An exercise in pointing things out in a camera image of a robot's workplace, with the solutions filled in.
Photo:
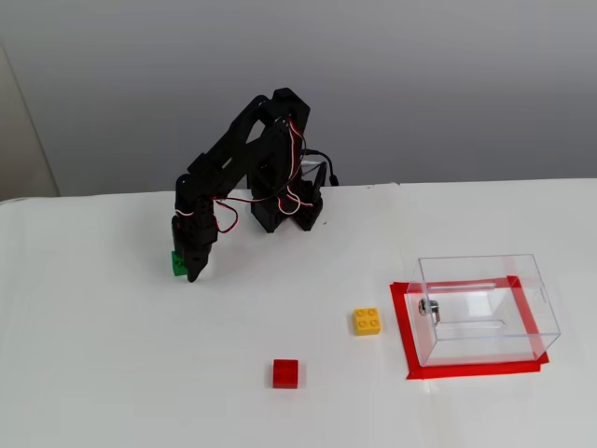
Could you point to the transparent plastic box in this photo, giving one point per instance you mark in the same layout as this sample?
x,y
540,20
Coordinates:
x,y
485,345

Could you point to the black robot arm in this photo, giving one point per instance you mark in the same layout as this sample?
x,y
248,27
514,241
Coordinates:
x,y
233,140

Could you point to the silver box lock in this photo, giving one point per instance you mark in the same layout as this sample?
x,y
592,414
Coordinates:
x,y
428,309

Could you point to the yellow lego brick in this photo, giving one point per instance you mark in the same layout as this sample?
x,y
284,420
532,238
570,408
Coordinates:
x,y
367,322

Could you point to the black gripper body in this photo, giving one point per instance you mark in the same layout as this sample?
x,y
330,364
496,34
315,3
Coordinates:
x,y
197,245

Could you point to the red lego brick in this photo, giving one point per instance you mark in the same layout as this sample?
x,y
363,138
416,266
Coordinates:
x,y
285,373

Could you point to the red tape square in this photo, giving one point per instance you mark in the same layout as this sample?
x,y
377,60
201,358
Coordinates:
x,y
400,322

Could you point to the beige board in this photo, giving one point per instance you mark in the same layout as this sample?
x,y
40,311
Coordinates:
x,y
21,154

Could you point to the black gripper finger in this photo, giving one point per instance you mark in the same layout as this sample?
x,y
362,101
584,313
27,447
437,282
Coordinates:
x,y
197,263
176,235

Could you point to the green lego brick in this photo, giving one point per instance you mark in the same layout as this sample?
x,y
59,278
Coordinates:
x,y
178,267

